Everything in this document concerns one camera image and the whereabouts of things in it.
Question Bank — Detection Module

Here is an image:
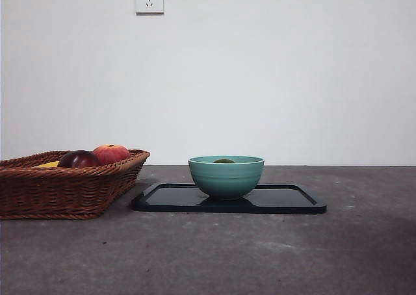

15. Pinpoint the brown wicker basket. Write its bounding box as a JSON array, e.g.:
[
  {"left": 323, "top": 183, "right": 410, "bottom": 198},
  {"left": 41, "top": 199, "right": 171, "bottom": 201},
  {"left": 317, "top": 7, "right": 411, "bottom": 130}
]
[{"left": 0, "top": 149, "right": 151, "bottom": 220}]

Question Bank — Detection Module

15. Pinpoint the teal ceramic bowl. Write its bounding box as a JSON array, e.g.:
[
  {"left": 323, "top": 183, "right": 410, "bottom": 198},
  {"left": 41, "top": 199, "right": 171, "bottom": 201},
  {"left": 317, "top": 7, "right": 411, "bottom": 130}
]
[{"left": 188, "top": 155, "right": 265, "bottom": 201}]

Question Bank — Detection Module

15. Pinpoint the red peach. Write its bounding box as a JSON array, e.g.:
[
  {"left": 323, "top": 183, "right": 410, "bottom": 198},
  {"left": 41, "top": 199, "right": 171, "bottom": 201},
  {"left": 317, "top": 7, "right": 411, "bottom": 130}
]
[{"left": 92, "top": 144, "right": 131, "bottom": 166}]

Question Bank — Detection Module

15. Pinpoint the black rectangular tray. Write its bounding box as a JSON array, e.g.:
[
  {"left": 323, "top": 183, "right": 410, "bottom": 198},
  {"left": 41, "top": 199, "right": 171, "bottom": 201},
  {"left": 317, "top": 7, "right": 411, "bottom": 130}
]
[{"left": 130, "top": 182, "right": 328, "bottom": 215}]

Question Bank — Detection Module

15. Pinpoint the dark purple plum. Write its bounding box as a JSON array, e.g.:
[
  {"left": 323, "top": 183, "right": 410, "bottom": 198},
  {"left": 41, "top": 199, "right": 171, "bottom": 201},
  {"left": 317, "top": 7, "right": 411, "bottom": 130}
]
[{"left": 57, "top": 149, "right": 101, "bottom": 169}]

